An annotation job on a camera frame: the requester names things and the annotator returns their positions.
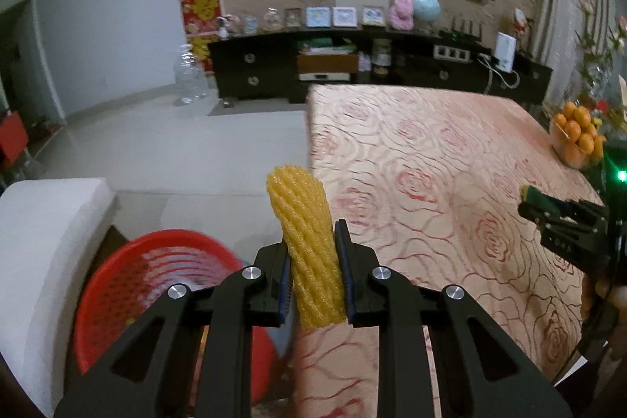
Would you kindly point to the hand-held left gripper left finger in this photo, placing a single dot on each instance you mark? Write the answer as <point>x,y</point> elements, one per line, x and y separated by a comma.
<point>283,295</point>

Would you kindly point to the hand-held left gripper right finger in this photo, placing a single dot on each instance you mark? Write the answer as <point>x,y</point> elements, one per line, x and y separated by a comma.
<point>343,281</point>

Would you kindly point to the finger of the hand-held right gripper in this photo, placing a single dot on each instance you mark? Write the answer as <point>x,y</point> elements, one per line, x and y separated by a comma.
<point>539,217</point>
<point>585,208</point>

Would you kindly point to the yellow foam fruit net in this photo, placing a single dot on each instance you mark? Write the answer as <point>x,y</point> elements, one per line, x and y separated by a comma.
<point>306,241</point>

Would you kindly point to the red plastic mesh basket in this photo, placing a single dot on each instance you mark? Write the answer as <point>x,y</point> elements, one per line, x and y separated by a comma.
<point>147,266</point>

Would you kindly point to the person's right hand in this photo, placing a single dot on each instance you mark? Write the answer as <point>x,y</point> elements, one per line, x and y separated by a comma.
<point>589,300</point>

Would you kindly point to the glass fruit bowl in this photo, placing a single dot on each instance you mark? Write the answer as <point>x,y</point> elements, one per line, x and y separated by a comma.
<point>563,151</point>

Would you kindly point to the bowl of oranges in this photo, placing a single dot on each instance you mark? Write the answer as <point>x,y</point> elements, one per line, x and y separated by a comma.
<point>580,124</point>

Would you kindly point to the floral rose tablecloth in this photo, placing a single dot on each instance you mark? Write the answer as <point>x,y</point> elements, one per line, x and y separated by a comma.
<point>441,163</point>

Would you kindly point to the glass vase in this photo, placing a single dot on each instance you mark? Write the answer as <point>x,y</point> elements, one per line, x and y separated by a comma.
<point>597,77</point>

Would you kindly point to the white upright modem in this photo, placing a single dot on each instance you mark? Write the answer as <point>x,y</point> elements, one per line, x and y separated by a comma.
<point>505,50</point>

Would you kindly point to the pink artificial flowers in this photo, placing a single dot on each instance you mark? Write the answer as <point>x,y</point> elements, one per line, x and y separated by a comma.
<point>592,36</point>

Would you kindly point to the white power strip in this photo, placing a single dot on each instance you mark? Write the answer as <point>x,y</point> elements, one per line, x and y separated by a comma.
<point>453,52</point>

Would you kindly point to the white and red figurine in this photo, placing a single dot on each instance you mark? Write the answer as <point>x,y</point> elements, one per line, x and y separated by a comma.
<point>522,22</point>

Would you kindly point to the black antenna router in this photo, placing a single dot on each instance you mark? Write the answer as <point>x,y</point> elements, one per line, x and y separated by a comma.
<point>463,35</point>

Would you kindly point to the brown wooden drawer box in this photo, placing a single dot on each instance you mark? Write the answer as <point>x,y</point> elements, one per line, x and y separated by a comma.
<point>326,66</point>

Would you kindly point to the round jar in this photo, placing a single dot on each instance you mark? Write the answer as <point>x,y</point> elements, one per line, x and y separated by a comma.
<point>382,53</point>

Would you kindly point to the black television cabinet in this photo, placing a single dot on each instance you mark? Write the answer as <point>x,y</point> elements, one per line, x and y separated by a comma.
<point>264,65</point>

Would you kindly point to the green packets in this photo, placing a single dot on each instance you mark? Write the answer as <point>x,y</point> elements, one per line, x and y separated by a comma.
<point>326,46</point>

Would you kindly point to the pale blue globe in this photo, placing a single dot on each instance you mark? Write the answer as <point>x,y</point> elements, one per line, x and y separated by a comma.
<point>427,6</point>

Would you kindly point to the large clear water bottle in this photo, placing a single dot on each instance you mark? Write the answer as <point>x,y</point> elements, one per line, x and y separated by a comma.
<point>190,75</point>

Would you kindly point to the white mattress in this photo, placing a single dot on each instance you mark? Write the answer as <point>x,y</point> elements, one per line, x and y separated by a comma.
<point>44,251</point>

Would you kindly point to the pink plush toy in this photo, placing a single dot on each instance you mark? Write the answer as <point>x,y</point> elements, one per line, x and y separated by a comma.
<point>401,12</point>

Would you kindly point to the red and gold poster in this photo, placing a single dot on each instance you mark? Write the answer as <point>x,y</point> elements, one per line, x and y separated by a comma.
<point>198,14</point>

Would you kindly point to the toys on floor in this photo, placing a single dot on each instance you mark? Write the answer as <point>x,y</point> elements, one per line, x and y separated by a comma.
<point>40,125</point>

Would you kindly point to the red chair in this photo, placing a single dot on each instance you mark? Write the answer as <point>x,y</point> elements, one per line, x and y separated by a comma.
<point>11,136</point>

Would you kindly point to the white picture frame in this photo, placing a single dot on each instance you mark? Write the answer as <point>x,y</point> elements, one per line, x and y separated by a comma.
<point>317,17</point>
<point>373,16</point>
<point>345,17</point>

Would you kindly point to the small dark photo frame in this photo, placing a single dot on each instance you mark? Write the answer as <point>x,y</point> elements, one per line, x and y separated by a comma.
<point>293,17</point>

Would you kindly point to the small white camera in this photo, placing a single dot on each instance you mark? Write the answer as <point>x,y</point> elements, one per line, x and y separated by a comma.
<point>224,26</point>

